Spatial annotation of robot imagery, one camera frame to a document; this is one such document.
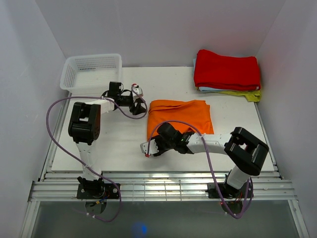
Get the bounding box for aluminium rail frame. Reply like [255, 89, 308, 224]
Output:
[19, 99, 310, 238]

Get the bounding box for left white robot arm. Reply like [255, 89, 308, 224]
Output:
[68, 81, 148, 198]

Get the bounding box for yellow-green folded trousers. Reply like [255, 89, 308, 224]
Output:
[218, 90, 262, 103]

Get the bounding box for purple cable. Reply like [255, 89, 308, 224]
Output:
[146, 120, 254, 219]
[46, 86, 148, 222]

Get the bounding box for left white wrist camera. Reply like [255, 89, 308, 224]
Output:
[131, 83, 143, 101]

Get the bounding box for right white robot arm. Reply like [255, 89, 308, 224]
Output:
[141, 122, 269, 198]

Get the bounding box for white plastic basket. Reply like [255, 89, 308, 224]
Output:
[59, 54, 123, 95]

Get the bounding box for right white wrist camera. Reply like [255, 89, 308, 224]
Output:
[140, 139, 159, 157]

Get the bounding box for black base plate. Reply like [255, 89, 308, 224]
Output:
[76, 183, 120, 199]
[207, 182, 254, 199]

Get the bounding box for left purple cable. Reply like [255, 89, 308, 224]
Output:
[46, 86, 148, 222]

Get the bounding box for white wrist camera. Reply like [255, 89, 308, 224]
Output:
[131, 83, 143, 101]
[140, 139, 159, 157]

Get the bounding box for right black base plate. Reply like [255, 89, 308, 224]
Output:
[207, 182, 254, 199]

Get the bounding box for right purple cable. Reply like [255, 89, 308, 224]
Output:
[146, 120, 254, 219]

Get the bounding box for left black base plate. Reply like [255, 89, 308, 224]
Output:
[76, 183, 120, 199]

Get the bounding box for orange trousers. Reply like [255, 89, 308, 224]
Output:
[147, 100, 214, 139]

